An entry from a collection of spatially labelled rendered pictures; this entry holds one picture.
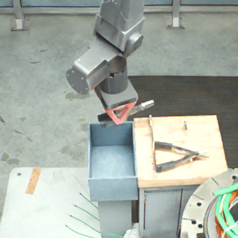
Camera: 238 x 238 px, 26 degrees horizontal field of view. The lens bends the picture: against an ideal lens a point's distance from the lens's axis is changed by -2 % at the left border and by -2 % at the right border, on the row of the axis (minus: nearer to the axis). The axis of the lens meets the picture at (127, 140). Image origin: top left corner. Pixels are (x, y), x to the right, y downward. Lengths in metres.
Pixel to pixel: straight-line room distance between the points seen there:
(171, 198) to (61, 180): 0.42
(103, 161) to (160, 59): 1.89
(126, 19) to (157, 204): 0.50
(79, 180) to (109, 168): 0.26
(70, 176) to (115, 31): 0.68
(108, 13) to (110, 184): 0.41
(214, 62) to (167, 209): 1.97
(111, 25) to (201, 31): 2.46
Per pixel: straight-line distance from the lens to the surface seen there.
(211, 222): 1.03
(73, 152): 2.61
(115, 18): 0.89
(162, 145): 1.16
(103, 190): 1.17
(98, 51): 0.95
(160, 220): 1.28
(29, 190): 1.50
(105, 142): 1.29
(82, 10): 3.34
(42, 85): 2.99
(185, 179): 1.14
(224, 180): 1.11
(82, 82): 0.95
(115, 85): 1.02
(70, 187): 1.49
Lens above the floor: 1.96
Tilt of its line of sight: 48 degrees down
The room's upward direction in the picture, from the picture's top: 1 degrees counter-clockwise
